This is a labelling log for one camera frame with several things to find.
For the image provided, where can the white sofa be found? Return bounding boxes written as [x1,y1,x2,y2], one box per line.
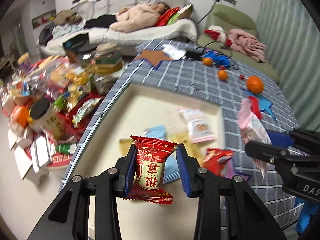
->
[37,0,197,56]

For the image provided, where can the yellow pastry packet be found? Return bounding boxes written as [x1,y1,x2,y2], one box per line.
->
[171,131,193,155]

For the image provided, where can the small tangerine far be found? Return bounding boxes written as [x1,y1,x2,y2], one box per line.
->
[202,57,213,66]

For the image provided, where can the light blue snack packet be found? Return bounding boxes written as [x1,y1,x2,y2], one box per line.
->
[143,125,182,184]

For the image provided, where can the beige fluffy coat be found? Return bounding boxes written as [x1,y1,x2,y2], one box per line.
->
[109,3,169,33]

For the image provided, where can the dark green tray box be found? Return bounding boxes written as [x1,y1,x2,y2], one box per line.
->
[73,85,225,239]

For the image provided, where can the black cable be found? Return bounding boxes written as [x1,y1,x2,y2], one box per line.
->
[186,47,239,71]

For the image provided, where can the brown felt star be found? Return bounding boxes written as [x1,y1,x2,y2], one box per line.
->
[134,49,172,69]

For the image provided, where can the large orange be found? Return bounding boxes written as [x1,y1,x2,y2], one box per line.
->
[246,76,264,94]

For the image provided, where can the pink cranberry cookie packet front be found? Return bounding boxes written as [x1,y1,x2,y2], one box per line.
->
[178,108,216,144]

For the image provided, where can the pile of snack bags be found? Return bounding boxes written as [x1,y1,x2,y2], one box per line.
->
[1,54,103,184]

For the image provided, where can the long red snack packet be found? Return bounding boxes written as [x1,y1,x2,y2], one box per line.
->
[249,96,263,120]

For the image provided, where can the white crumpled tissue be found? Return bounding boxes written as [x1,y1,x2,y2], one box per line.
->
[162,44,186,61]

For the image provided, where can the pink felt star near tray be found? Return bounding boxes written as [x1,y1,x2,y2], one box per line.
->
[224,159,251,181]

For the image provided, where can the blue crumpled bag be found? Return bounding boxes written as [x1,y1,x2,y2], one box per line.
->
[202,50,231,67]

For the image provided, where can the stacked jar with lid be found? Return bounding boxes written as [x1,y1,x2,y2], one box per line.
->
[94,41,124,95]

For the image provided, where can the pink folded blanket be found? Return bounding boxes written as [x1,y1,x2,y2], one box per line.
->
[228,29,267,63]

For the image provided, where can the red snack packet low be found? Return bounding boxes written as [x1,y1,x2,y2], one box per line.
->
[201,148,233,177]

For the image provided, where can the pink cranberry cookie packet back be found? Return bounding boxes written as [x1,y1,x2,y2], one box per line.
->
[236,98,273,181]

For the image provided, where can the grid pattern grey tablecloth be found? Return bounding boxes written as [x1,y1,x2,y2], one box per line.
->
[58,38,301,230]

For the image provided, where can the red chinese snack packet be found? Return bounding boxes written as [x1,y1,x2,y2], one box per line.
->
[125,135,177,205]

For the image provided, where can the small tangerine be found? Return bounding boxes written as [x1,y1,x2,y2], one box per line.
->
[202,57,213,66]
[217,69,228,81]

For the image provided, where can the blue felt star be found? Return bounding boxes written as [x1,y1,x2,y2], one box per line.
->
[242,89,277,120]

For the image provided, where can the green armchair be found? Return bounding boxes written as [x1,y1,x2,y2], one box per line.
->
[197,4,280,83]

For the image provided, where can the red white plush toy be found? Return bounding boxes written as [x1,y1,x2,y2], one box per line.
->
[204,25,232,48]

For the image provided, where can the black lid jar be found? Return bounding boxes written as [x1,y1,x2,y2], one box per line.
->
[30,98,66,140]

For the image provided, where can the gold snack packet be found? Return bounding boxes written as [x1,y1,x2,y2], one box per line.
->
[119,138,135,157]

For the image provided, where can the pink cranberry cookie packet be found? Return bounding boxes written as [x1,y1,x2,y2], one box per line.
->
[178,108,216,144]
[236,98,273,181]

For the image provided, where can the small tangerine near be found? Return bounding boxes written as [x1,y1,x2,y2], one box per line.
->
[217,69,228,81]

